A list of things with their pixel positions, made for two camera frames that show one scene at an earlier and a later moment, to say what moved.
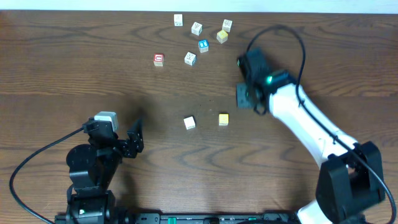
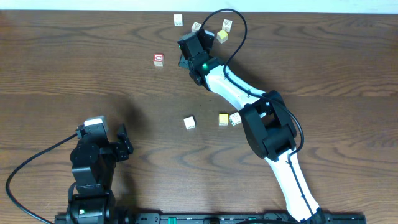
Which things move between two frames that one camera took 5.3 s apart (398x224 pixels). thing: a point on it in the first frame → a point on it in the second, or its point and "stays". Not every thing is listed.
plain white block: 189,122 stays
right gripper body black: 245,99 → 186,64
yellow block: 223,119 stays
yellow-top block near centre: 222,36 stays
